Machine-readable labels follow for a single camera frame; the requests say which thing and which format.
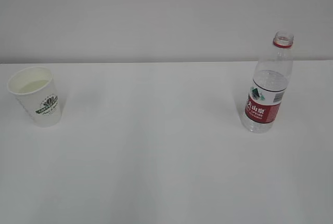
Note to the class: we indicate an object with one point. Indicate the clear plastic water bottle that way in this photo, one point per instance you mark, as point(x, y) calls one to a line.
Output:
point(269, 83)

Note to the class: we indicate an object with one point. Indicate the white paper coffee cup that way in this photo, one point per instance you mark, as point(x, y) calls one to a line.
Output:
point(35, 90)

